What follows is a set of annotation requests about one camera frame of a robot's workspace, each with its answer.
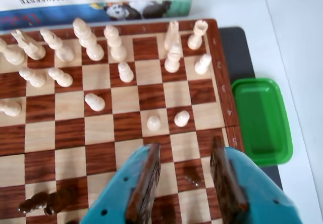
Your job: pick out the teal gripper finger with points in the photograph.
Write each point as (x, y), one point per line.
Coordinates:
(252, 191)
(118, 183)

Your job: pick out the wooden chess board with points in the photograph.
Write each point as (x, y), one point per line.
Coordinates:
(101, 138)

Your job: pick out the dark brown chess pawn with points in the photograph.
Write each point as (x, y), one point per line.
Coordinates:
(193, 179)
(34, 203)

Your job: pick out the dark brown chess piece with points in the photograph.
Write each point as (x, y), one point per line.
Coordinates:
(59, 200)

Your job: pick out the pale wooden chess pawn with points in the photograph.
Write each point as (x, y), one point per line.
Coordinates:
(34, 77)
(10, 108)
(61, 77)
(202, 64)
(125, 73)
(95, 103)
(154, 123)
(181, 118)

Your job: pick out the pale wooden chess queen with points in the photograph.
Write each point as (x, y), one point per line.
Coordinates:
(116, 46)

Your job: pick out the pale wooden chess king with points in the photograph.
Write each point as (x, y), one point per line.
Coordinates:
(89, 42)

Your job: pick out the pale wooden chess rook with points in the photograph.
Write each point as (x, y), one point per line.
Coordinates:
(198, 36)
(12, 55)

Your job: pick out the green plastic tray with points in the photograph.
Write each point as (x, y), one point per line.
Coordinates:
(262, 123)

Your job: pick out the dark grey mat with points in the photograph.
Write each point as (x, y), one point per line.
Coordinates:
(237, 55)

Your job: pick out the panda illustrated book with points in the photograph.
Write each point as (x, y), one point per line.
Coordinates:
(126, 10)

